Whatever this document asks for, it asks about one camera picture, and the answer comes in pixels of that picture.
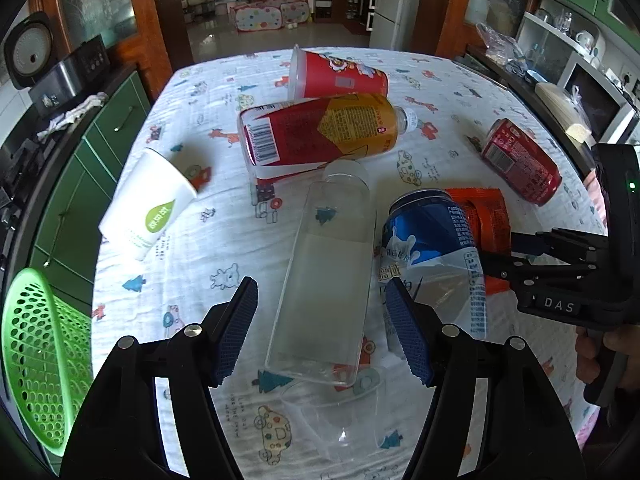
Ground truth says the white cartoon print tablecloth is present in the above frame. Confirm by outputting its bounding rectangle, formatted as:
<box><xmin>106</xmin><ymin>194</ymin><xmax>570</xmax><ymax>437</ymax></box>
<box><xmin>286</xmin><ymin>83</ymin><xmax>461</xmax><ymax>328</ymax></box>
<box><xmin>92</xmin><ymin>48</ymin><xmax>604</xmax><ymax>479</ymax></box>

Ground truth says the black rice cooker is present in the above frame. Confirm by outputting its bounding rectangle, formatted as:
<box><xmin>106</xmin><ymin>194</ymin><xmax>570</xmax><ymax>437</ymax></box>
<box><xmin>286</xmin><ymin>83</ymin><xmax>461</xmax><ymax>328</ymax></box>
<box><xmin>3</xmin><ymin>11</ymin><xmax>110</xmax><ymax>118</ymax></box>

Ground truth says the red paper cup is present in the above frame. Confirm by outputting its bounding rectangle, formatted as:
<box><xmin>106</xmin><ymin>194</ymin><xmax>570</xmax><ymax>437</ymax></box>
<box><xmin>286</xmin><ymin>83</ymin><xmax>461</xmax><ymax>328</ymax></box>
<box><xmin>288</xmin><ymin>46</ymin><xmax>390</xmax><ymax>101</ymax></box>

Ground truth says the white refrigerator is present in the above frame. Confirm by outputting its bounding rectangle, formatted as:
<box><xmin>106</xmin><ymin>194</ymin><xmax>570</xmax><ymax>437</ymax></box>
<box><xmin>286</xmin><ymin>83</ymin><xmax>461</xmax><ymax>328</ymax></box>
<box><xmin>368</xmin><ymin>0</ymin><xmax>420</xmax><ymax>51</ymax></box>

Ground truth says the clear plastic bottle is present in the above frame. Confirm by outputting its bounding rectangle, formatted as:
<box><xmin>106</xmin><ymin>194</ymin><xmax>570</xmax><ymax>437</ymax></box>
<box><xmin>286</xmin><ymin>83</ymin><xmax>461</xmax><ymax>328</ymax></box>
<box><xmin>265</xmin><ymin>159</ymin><xmax>376</xmax><ymax>388</ymax></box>

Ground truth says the black gas stove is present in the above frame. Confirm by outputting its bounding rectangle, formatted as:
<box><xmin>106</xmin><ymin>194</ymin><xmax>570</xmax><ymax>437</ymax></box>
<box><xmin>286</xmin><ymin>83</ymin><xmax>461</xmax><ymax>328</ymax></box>
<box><xmin>1</xmin><ymin>136</ymin><xmax>43</xmax><ymax>274</ymax></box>

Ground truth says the clear plastic cup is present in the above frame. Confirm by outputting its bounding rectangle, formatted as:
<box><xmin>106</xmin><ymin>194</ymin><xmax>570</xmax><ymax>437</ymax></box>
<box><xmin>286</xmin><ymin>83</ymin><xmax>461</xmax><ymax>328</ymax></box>
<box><xmin>281</xmin><ymin>367</ymin><xmax>386</xmax><ymax>463</ymax></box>

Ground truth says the orange snack wrapper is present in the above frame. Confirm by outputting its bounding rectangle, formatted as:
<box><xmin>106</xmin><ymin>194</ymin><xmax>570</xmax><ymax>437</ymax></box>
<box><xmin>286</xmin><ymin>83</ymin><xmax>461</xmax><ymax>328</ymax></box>
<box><xmin>444</xmin><ymin>186</ymin><xmax>522</xmax><ymax>296</ymax></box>

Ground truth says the white paper cup green logo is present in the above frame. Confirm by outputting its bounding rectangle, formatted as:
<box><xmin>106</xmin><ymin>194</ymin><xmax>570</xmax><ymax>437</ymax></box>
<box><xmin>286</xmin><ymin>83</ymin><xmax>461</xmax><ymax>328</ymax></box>
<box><xmin>99</xmin><ymin>148</ymin><xmax>198</xmax><ymax>260</ymax></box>

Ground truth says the white microwave oven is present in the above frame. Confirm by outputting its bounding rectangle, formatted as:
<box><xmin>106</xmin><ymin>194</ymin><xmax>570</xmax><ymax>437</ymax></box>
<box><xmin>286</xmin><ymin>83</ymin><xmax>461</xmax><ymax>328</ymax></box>
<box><xmin>558</xmin><ymin>52</ymin><xmax>639</xmax><ymax>144</ymax></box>

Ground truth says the green kitchen base cabinet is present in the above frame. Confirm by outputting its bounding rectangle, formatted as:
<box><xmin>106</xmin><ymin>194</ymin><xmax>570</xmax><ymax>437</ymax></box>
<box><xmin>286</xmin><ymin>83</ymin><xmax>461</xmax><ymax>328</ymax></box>
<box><xmin>29</xmin><ymin>72</ymin><xmax>151</xmax><ymax>312</ymax></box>

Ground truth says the blue white drink can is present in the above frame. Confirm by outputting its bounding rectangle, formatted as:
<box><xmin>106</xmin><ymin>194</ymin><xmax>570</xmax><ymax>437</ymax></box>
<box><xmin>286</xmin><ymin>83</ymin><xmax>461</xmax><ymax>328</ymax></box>
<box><xmin>378</xmin><ymin>188</ymin><xmax>487</xmax><ymax>339</ymax></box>

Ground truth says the green plastic mesh trash basket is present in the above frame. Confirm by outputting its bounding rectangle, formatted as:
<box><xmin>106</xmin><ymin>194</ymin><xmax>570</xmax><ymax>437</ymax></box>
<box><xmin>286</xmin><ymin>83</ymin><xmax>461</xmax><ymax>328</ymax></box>
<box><xmin>1</xmin><ymin>268</ymin><xmax>93</xmax><ymax>456</ymax></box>

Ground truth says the white cloth on counter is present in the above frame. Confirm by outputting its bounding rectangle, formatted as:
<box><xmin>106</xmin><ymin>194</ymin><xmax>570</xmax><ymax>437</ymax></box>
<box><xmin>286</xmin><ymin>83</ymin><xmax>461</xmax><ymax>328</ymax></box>
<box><xmin>36</xmin><ymin>92</ymin><xmax>108</xmax><ymax>142</ymax></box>

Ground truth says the person's right hand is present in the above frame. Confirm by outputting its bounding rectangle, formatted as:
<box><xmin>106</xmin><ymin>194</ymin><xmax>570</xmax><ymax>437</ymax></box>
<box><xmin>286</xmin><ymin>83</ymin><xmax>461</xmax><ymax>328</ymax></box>
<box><xmin>574</xmin><ymin>324</ymin><xmax>640</xmax><ymax>391</ymax></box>

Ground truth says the red orange labelled drink bottle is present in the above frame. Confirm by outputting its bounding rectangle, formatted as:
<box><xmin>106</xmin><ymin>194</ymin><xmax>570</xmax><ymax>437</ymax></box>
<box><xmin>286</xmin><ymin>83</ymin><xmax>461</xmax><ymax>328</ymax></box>
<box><xmin>238</xmin><ymin>93</ymin><xmax>418</xmax><ymax>182</ymax></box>

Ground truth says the glass door wooden frame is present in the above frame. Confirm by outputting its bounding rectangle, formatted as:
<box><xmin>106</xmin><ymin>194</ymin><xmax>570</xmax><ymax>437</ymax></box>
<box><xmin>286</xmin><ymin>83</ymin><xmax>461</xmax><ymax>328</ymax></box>
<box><xmin>28</xmin><ymin>0</ymin><xmax>194</xmax><ymax>99</ymax></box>

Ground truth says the red soda can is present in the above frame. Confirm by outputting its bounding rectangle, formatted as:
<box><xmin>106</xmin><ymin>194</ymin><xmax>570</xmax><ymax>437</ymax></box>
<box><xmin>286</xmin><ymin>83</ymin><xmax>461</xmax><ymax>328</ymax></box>
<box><xmin>480</xmin><ymin>118</ymin><xmax>562</xmax><ymax>206</ymax></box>

